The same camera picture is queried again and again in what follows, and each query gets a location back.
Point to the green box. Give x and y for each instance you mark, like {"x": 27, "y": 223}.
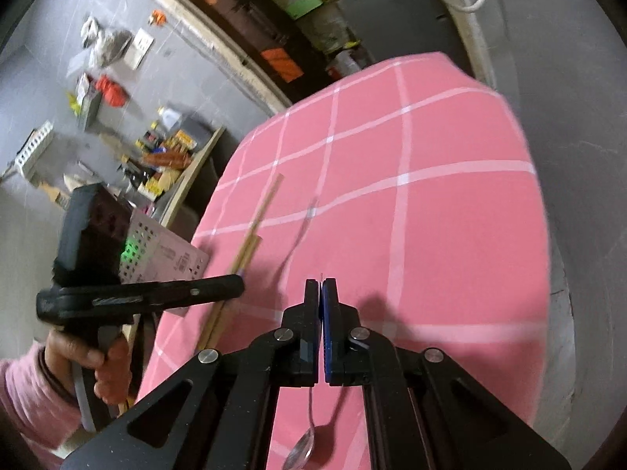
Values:
{"x": 304, "y": 5}

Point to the small gold spoon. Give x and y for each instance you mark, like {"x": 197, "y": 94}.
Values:
{"x": 300, "y": 448}

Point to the person's left forearm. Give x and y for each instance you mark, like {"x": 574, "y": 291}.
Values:
{"x": 29, "y": 401}

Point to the orange snack bag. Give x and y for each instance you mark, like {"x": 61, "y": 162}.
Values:
{"x": 169, "y": 159}

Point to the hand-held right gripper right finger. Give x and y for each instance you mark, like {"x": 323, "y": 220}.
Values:
{"x": 330, "y": 333}

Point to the person's left hand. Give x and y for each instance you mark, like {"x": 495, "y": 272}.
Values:
{"x": 115, "y": 372}

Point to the cardboard box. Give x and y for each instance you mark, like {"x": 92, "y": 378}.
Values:
{"x": 88, "y": 100}

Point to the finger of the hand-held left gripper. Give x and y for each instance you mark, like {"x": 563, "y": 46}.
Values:
{"x": 215, "y": 288}

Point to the clear plastic jug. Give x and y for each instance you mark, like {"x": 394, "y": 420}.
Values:
{"x": 343, "y": 66}

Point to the red bag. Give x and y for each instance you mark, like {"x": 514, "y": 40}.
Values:
{"x": 110, "y": 90}

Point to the orange net bag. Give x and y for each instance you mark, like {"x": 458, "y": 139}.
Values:
{"x": 281, "y": 64}

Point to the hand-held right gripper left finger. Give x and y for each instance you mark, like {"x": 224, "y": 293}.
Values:
{"x": 313, "y": 333}

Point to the wooden shelf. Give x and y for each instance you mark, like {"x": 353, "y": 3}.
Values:
{"x": 196, "y": 171}

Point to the black cabinet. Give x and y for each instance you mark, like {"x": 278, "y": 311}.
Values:
{"x": 392, "y": 14}

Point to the grey plastic bag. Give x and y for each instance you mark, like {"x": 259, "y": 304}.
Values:
{"x": 110, "y": 44}

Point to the white power strip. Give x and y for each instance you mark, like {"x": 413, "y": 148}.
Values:
{"x": 34, "y": 149}

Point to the white switch plate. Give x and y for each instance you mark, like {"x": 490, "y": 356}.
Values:
{"x": 138, "y": 49}

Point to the plain wooden chopstick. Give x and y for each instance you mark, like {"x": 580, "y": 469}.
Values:
{"x": 267, "y": 203}

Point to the pink checked tablecloth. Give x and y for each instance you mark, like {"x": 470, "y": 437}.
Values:
{"x": 441, "y": 230}

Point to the large cooking oil jug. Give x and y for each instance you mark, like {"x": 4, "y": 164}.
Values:
{"x": 169, "y": 118}

